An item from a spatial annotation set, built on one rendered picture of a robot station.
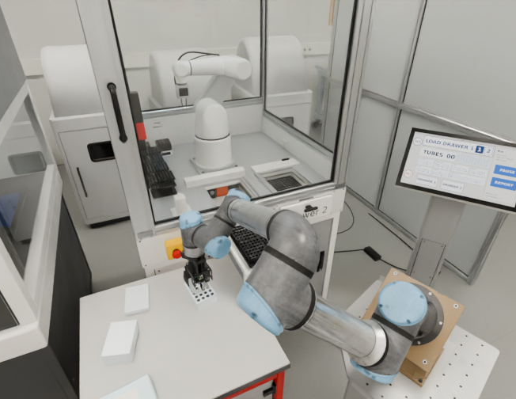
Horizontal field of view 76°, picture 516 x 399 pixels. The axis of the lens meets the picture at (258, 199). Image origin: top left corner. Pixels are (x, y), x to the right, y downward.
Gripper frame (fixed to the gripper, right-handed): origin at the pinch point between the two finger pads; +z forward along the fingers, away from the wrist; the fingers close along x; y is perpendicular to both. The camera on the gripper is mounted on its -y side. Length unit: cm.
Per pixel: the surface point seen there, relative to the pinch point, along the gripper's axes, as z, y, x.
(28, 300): -18, -7, -50
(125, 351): -0.1, 12.0, -30.3
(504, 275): 81, 39, 220
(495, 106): -39, 0, 196
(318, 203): -10, -10, 69
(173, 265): 5.8, -23.3, -1.8
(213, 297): 1.7, 5.8, 3.5
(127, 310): 3.4, -7.2, -25.3
